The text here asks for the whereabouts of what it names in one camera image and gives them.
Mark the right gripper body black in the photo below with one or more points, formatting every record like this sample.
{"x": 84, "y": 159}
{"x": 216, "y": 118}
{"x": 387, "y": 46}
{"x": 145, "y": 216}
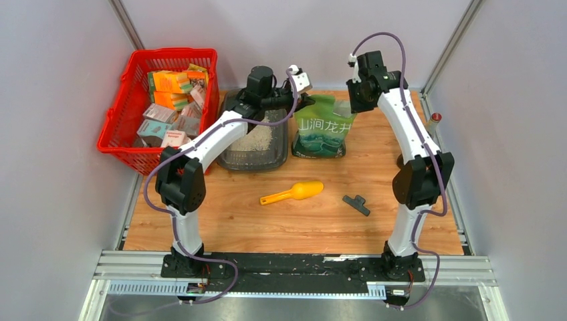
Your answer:
{"x": 360, "y": 102}

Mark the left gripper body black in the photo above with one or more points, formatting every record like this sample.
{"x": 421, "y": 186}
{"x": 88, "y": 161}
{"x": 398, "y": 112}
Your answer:
{"x": 278, "y": 98}

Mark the green litter bag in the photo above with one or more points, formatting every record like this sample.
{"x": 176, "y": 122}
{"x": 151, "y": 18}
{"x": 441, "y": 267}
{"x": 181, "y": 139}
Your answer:
{"x": 322, "y": 128}

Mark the black bag clip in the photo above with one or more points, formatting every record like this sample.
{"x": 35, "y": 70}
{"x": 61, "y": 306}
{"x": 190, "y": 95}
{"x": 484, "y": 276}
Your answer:
{"x": 358, "y": 203}

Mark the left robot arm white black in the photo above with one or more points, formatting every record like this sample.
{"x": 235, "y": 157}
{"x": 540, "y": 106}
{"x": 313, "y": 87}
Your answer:
{"x": 180, "y": 174}

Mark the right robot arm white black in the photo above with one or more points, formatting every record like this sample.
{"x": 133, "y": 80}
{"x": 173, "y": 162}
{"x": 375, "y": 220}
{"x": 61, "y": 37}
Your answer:
{"x": 425, "y": 170}

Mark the grey litter box tray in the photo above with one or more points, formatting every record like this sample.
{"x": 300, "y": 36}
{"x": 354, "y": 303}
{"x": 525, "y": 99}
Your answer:
{"x": 265, "y": 148}

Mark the white pink sponge box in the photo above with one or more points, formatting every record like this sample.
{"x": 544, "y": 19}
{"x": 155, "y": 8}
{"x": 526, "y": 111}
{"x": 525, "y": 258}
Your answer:
{"x": 174, "y": 138}

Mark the pink grey box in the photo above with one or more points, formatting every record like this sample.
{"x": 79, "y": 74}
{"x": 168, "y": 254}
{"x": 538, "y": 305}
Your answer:
{"x": 160, "y": 113}

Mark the teal grey box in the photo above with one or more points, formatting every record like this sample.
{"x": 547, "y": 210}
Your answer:
{"x": 152, "y": 132}

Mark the yellow plastic scoop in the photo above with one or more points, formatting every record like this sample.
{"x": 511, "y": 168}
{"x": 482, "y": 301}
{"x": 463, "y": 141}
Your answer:
{"x": 299, "y": 191}

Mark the yellow patterned packet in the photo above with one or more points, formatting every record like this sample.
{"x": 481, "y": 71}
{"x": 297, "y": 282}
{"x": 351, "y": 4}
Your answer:
{"x": 198, "y": 75}

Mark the orange sponge pack lower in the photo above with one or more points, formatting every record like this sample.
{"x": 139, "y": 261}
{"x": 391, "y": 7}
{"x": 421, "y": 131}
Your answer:
{"x": 170, "y": 100}

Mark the orange sponge pack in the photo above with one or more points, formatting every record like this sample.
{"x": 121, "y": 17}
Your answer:
{"x": 170, "y": 100}
{"x": 168, "y": 81}

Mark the orange sponge pack upper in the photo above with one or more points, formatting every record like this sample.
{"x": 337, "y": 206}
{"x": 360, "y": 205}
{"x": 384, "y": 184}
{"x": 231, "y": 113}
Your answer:
{"x": 168, "y": 81}

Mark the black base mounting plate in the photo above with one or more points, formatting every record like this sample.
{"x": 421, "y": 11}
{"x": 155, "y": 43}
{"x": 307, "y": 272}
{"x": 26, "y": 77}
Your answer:
{"x": 293, "y": 273}

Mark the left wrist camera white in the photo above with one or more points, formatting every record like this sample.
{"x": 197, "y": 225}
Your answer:
{"x": 299, "y": 79}

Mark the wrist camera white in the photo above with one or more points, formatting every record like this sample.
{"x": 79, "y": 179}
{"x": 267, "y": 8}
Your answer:
{"x": 299, "y": 79}
{"x": 353, "y": 63}

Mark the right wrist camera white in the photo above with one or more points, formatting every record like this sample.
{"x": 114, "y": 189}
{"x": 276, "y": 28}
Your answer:
{"x": 353, "y": 63}

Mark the aluminium frame rail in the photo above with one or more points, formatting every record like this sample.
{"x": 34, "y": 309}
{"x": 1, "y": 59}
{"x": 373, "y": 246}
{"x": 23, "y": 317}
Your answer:
{"x": 127, "y": 285}

